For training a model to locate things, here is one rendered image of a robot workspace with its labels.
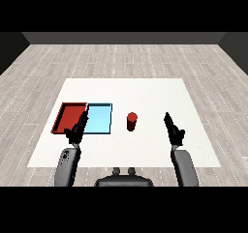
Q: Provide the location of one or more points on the dark grey robot body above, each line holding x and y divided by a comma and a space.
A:
124, 179

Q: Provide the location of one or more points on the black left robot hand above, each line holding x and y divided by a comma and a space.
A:
77, 130

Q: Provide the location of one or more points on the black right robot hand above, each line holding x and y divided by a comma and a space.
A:
174, 132

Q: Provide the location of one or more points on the small red can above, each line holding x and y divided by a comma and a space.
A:
131, 121

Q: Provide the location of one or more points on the shallow open red box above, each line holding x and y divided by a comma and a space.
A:
69, 117

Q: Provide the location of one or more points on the shallow open light blue box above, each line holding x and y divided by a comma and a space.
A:
98, 117

